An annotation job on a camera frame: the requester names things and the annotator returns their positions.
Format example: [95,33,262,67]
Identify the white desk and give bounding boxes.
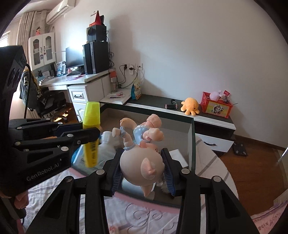
[41,69,114,122]

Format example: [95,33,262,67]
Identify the black speaker box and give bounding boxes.
[86,25,106,42]

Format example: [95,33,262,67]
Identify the yellow highlighter marker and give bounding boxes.
[82,101,101,168]

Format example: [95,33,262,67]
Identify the red cartoon storage box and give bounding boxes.
[200,92,233,118]

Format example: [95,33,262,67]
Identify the snack bag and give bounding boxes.
[131,81,141,100]

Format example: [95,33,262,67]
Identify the white charger plug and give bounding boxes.
[169,149,188,168]

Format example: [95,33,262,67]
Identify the red calendar stand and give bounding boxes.
[89,11,104,27]

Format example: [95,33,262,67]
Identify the white air conditioner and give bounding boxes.
[46,0,75,25]

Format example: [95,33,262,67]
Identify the pink black storage box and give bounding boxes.
[71,104,196,209]

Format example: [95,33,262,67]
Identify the dark jacket on chair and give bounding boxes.
[19,67,42,109]

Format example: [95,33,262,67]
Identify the white duck figurine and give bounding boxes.
[97,131,122,165]

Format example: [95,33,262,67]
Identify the person left hand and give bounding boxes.
[14,191,29,209]

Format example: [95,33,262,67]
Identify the black computer monitor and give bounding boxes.
[65,46,84,68]

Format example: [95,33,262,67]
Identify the pink pig figurine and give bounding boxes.
[112,114,165,197]

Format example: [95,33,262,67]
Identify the black computer tower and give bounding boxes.
[82,41,109,75]

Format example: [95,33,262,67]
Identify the blue highlighter marker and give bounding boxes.
[71,145,85,167]

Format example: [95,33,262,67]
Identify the black office chair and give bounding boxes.
[24,81,66,118]

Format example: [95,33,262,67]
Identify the black floor scale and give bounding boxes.
[232,142,248,156]

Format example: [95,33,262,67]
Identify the white glass door cabinet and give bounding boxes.
[28,32,56,71]

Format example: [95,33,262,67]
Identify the low black white cabinet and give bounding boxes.
[99,88,237,154]

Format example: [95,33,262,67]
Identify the orange cap bottle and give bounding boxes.
[109,70,118,92]

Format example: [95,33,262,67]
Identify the orange octopus plush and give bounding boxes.
[181,98,200,116]

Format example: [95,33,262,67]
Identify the pink bed cover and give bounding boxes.
[251,201,287,233]

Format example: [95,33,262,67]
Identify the wall power sockets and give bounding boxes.
[123,64,143,75]

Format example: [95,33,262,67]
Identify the striped white quilted cover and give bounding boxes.
[23,136,238,233]

